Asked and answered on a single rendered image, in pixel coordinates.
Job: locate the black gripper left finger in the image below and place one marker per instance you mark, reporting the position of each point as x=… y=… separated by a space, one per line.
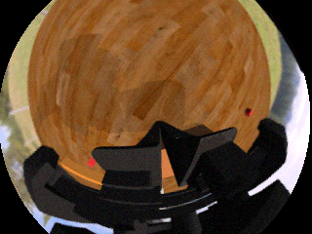
x=144 y=156

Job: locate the orange square block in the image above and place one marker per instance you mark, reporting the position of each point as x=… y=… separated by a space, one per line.
x=197 y=131

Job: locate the small red square block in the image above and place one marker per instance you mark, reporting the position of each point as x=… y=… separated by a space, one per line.
x=248 y=112
x=91 y=162

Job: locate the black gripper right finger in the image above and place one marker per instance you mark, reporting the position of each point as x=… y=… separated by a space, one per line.
x=184 y=149

